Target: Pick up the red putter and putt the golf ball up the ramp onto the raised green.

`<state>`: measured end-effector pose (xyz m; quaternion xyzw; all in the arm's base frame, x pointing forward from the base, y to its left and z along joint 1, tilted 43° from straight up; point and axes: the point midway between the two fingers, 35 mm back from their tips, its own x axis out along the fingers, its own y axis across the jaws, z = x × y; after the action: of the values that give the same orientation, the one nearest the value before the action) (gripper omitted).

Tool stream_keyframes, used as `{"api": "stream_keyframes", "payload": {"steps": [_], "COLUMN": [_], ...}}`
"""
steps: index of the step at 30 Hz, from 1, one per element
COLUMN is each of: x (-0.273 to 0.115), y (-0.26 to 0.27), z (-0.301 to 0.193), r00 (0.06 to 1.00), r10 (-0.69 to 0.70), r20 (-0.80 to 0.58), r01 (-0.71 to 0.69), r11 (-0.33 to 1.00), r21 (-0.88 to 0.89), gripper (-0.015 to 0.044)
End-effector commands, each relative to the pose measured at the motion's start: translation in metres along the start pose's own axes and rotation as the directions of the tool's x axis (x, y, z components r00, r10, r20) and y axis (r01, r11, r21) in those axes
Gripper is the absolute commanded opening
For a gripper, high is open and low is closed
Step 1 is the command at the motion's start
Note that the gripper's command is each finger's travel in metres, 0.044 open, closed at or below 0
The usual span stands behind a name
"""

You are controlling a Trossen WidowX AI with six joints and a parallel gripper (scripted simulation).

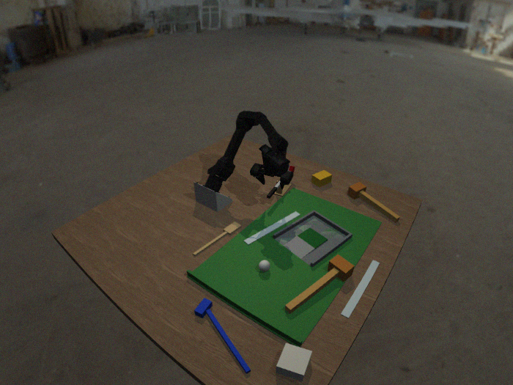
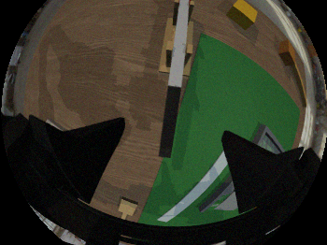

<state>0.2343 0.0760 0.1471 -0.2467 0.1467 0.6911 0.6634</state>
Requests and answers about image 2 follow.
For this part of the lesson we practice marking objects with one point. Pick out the green flat mat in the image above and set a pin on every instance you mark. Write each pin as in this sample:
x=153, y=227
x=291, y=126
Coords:
x=226, y=91

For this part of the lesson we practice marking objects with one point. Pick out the grey flat bar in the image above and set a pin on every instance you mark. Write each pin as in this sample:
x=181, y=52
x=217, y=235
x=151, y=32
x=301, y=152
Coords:
x=198, y=189

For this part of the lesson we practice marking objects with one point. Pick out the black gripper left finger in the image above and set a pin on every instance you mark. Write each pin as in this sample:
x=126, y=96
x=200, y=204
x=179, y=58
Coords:
x=81, y=153

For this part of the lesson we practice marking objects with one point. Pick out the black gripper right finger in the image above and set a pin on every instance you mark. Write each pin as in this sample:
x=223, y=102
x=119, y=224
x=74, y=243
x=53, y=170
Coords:
x=253, y=169

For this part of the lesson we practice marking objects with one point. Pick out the yellow block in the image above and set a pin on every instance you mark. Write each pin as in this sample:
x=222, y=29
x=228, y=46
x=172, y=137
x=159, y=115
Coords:
x=242, y=13

